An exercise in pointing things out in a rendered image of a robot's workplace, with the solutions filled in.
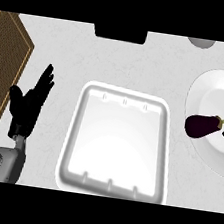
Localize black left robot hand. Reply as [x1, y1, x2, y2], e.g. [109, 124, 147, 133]
[2, 58, 58, 144]

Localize white round plate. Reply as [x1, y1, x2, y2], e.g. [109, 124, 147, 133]
[175, 65, 224, 180]

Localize dark purple eggplant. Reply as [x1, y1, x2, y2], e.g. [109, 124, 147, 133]
[182, 110, 224, 144]

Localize white plastic tray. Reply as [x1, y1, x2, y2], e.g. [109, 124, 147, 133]
[53, 77, 182, 206]

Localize brown wicker basket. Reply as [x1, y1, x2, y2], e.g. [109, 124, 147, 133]
[0, 10, 40, 132]

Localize grey round object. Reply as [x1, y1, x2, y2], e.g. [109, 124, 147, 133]
[186, 37, 217, 52]

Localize black box appliance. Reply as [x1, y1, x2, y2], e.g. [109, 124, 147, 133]
[91, 24, 149, 46]

